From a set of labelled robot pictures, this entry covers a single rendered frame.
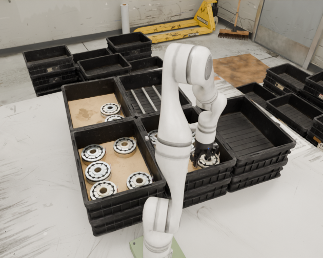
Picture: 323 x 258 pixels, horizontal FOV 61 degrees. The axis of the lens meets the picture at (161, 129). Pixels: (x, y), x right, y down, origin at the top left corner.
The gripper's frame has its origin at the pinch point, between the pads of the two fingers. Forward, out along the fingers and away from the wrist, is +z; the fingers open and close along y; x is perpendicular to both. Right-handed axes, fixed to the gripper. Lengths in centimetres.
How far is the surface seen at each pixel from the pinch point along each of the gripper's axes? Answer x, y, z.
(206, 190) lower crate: -7.8, -0.1, 9.6
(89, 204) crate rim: -8.8, -46.9, -5.7
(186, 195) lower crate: -9.0, -10.2, 6.9
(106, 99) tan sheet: 65, -26, 4
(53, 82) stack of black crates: 174, -57, 49
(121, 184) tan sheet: 3.6, -33.5, 4.2
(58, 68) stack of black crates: 175, -50, 36
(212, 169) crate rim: -9.0, -0.5, -5.2
